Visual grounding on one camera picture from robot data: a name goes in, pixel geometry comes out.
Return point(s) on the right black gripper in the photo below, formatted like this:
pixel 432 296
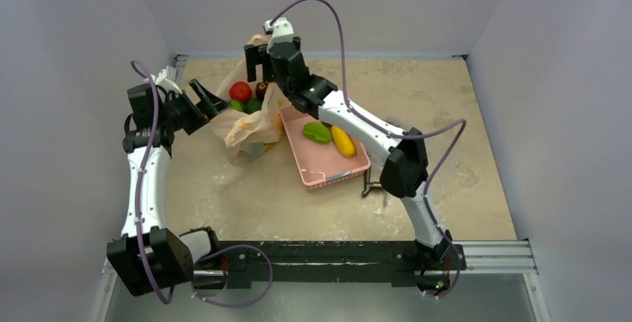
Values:
pixel 261 55

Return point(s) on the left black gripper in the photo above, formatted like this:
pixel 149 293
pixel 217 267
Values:
pixel 208 106

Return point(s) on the translucent orange plastic bag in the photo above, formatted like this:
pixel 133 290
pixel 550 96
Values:
pixel 248 136

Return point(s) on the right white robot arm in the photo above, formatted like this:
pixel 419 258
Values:
pixel 400 154

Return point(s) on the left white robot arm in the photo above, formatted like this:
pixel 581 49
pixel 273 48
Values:
pixel 148 256

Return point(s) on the dark brown fake fruit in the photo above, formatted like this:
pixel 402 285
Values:
pixel 261 89

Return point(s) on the red fake tomato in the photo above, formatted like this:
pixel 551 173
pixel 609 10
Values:
pixel 241 91

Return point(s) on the green fake lime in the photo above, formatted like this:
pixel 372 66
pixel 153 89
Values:
pixel 253 105

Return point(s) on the green fake starfruit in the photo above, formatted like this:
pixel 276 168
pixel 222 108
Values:
pixel 317 132

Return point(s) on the pink plastic basket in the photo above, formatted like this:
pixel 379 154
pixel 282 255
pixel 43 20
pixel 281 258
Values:
pixel 319 165

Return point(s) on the black metal clamp tool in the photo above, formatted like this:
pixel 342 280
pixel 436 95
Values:
pixel 370 186

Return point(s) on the clear plastic screw box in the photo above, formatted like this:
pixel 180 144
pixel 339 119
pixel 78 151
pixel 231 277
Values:
pixel 441 184

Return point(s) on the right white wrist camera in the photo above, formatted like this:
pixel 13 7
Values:
pixel 280 30

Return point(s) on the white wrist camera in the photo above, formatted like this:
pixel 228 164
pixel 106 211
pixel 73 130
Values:
pixel 166 78
pixel 280 30

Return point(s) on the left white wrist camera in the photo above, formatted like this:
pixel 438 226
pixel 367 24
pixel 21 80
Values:
pixel 166 78

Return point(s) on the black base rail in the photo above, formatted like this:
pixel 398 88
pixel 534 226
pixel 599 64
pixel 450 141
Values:
pixel 400 264

